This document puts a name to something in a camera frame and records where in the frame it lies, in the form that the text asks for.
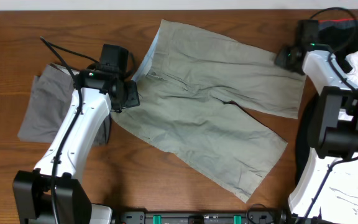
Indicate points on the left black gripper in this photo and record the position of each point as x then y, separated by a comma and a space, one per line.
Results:
133, 98

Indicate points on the khaki beige shorts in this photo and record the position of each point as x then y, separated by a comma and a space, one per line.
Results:
195, 87

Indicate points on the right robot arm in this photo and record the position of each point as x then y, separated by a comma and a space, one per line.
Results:
333, 128

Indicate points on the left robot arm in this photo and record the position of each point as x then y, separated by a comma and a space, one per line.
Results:
52, 191

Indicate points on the black garment with red trim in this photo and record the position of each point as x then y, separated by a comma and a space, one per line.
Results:
332, 33

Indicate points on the folded grey shorts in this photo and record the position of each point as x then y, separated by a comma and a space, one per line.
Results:
49, 102

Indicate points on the white printed t-shirt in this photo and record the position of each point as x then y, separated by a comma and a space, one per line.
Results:
338, 202

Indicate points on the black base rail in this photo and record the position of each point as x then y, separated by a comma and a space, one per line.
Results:
258, 214

